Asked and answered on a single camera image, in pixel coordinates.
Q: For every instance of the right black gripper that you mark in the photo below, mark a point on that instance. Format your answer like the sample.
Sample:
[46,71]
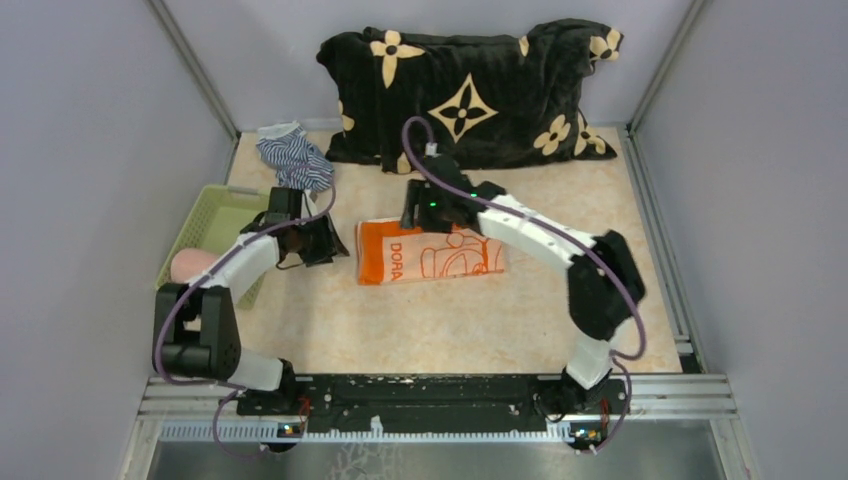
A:
[417,192]

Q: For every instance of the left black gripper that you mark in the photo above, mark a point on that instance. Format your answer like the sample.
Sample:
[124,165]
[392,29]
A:
[330,244]

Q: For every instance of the orange white towel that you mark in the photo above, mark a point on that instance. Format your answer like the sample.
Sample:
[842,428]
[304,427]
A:
[387,254]

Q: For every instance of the pink towel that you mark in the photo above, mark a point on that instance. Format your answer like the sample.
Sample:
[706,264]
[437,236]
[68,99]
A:
[190,265]

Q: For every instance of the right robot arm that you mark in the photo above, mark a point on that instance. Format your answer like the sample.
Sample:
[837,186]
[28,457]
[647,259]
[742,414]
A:
[603,283]

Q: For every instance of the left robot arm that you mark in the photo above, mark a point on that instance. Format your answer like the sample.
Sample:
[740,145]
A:
[196,333]

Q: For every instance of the green plastic basket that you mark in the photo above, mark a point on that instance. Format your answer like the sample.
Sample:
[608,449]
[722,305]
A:
[214,224]

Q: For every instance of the blue striped cloth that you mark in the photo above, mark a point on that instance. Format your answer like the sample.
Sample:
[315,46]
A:
[299,164]

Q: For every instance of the black floral pillow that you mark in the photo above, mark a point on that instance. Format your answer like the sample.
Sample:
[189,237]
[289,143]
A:
[490,102]

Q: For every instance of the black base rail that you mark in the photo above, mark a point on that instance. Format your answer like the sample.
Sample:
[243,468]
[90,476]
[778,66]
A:
[434,404]

